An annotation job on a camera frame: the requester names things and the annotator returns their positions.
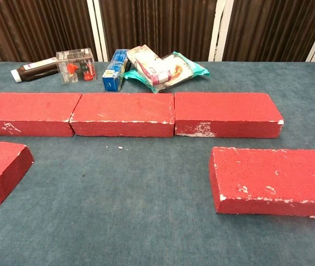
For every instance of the blue felt table cover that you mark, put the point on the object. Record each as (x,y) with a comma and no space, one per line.
(132,194)

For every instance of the white packet red swirl print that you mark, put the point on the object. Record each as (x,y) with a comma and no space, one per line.
(178,70)

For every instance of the white floral snack packet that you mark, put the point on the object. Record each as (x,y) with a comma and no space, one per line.
(146,65)

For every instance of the blue carton box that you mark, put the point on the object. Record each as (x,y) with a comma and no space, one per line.
(113,77)

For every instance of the teal snack packet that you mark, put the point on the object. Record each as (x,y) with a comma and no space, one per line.
(198,69)

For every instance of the clear plastic box red contents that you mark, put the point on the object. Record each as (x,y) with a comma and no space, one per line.
(74,66)

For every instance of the brown bottle white cap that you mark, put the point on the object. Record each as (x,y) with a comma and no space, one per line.
(35,72)

